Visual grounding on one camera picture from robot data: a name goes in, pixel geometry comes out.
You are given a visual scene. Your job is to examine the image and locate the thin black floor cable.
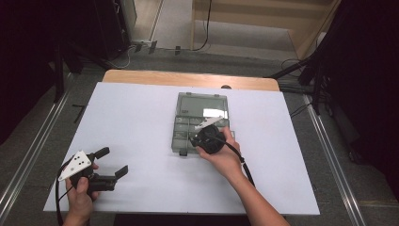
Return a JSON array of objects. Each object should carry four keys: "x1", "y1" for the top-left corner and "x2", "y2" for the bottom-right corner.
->
[{"x1": 289, "y1": 103, "x2": 312, "y2": 119}]

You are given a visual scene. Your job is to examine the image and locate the black cabinet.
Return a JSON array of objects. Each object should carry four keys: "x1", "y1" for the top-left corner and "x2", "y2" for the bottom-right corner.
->
[{"x1": 93, "y1": 0, "x2": 133, "y2": 61}]

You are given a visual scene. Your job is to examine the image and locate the wooden platform step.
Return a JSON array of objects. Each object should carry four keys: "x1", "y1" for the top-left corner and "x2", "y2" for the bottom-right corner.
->
[{"x1": 190, "y1": 0, "x2": 343, "y2": 61}]

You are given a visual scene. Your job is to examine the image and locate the white table mat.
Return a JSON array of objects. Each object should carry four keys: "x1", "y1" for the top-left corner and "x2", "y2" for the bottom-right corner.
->
[{"x1": 42, "y1": 82, "x2": 321, "y2": 217}]

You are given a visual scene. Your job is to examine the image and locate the black tripod stand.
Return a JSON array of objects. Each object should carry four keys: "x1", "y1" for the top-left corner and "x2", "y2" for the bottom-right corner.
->
[{"x1": 264, "y1": 51, "x2": 331, "y2": 116}]

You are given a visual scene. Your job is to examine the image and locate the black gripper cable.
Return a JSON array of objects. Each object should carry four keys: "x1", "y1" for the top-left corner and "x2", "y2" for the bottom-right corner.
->
[
  {"x1": 55, "y1": 158, "x2": 75, "y2": 226},
  {"x1": 205, "y1": 133, "x2": 256, "y2": 187}
]

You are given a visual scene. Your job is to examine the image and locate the grey translucent plastic compartment box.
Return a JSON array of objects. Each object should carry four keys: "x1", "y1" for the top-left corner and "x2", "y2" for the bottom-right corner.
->
[{"x1": 170, "y1": 91, "x2": 237, "y2": 157}]

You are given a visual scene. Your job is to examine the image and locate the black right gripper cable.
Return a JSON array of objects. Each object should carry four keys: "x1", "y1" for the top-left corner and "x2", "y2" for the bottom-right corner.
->
[{"x1": 205, "y1": 133, "x2": 256, "y2": 187}]

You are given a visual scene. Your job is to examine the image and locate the white floor cable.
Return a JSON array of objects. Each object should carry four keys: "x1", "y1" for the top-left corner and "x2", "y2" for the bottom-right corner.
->
[{"x1": 107, "y1": 46, "x2": 139, "y2": 71}]

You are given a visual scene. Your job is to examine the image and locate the power strip with plugs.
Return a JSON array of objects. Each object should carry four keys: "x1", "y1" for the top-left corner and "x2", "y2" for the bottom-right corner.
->
[{"x1": 131, "y1": 40, "x2": 158, "y2": 55}]

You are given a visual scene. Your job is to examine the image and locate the metal floor rail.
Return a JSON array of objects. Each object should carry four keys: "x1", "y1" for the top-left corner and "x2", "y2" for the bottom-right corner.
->
[
  {"x1": 301, "y1": 93, "x2": 367, "y2": 226},
  {"x1": 0, "y1": 90, "x2": 72, "y2": 215}
]

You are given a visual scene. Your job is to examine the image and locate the black curtain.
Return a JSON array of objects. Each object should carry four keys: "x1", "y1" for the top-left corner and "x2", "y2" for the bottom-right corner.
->
[
  {"x1": 324, "y1": 0, "x2": 399, "y2": 202},
  {"x1": 0, "y1": 0, "x2": 62, "y2": 146}
]

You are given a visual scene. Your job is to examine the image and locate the person's right hand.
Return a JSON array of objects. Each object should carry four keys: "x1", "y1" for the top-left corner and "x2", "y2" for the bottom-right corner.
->
[{"x1": 195, "y1": 126, "x2": 245, "y2": 184}]

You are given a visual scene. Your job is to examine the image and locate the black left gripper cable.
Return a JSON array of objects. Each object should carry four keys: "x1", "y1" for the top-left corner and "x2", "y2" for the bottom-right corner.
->
[{"x1": 55, "y1": 158, "x2": 75, "y2": 226}]

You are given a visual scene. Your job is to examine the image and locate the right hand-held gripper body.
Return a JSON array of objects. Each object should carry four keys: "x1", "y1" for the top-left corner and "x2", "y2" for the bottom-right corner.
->
[{"x1": 191, "y1": 115, "x2": 228, "y2": 155}]

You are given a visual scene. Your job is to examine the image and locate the person's left hand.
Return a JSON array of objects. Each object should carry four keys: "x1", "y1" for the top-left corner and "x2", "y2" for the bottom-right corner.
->
[{"x1": 64, "y1": 162, "x2": 101, "y2": 220}]

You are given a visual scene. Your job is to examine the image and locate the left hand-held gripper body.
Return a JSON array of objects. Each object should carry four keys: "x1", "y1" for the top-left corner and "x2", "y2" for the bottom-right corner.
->
[{"x1": 57, "y1": 150, "x2": 118, "y2": 198}]

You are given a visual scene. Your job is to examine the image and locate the black hanging cable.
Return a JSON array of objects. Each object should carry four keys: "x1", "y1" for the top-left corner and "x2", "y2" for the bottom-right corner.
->
[{"x1": 191, "y1": 0, "x2": 214, "y2": 53}]

